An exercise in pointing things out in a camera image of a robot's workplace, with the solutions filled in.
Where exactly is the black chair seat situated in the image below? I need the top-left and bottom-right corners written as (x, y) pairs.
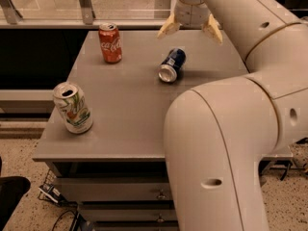
top-left (0, 176), bottom-right (31, 231)

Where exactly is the wire basket with items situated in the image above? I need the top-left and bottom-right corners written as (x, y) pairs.
top-left (38, 169), bottom-right (67, 207)

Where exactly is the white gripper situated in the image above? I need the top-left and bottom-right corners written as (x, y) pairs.
top-left (157, 0), bottom-right (222, 44)

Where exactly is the grey drawer cabinet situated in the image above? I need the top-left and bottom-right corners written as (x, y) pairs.
top-left (32, 29), bottom-right (294, 231)

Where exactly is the middle grey drawer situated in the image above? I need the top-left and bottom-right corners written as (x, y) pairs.
top-left (78, 203), bottom-right (177, 222)

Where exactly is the blue pepsi can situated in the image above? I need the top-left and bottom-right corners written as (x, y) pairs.
top-left (158, 48), bottom-right (186, 83)

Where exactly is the black floor cable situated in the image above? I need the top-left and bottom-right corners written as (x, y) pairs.
top-left (51, 209), bottom-right (85, 231)

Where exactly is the top grey drawer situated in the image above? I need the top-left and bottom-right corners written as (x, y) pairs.
top-left (54, 177), bottom-right (172, 202)

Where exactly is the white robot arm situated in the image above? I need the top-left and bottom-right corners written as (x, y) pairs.
top-left (164, 0), bottom-right (308, 231)

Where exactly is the white green soda can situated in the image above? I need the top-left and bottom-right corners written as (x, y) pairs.
top-left (53, 82), bottom-right (93, 134)

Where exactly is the metal glass railing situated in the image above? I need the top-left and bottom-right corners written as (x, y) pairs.
top-left (0, 0), bottom-right (308, 30)

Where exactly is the grey drawer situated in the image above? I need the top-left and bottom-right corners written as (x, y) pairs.
top-left (54, 177), bottom-right (172, 202)
top-left (78, 203), bottom-right (177, 222)

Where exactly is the red coca-cola can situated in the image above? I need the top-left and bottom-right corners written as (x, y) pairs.
top-left (98, 22), bottom-right (122, 64)

